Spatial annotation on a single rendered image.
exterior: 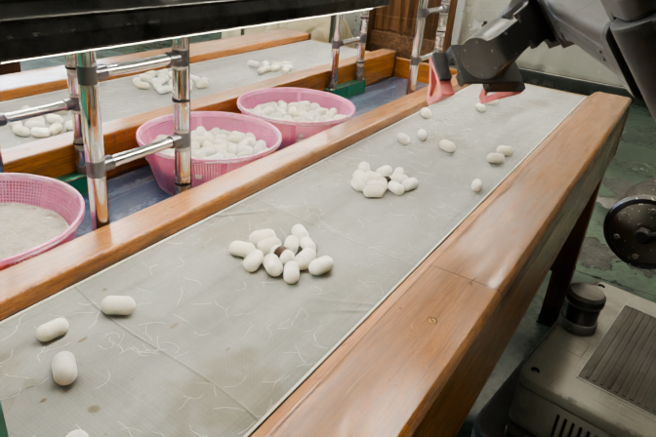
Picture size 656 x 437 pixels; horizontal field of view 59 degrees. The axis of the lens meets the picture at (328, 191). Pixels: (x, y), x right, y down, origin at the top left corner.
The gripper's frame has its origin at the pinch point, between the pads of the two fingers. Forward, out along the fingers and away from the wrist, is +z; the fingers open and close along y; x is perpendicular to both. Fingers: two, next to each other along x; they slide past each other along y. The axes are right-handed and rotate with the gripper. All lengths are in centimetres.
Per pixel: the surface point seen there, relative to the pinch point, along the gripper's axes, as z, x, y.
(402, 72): 81, 64, 44
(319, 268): -0.3, -24.8, -28.6
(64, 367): -8, -33, -57
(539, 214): 2.6, -19.8, 9.4
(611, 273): 110, -10, 126
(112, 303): -2, -26, -53
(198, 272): 3.8, -22.2, -42.9
